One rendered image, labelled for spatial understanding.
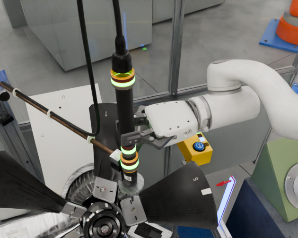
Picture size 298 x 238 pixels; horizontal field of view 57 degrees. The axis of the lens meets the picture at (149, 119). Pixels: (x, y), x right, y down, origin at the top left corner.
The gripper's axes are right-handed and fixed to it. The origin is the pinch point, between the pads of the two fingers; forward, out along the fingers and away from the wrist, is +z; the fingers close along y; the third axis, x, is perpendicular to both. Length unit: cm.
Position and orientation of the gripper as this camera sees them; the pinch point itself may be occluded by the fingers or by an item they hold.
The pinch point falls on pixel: (127, 131)
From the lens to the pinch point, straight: 61.0
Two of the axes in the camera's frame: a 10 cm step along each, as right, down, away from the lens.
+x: 0.0, -7.2, -6.9
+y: -3.2, -6.6, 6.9
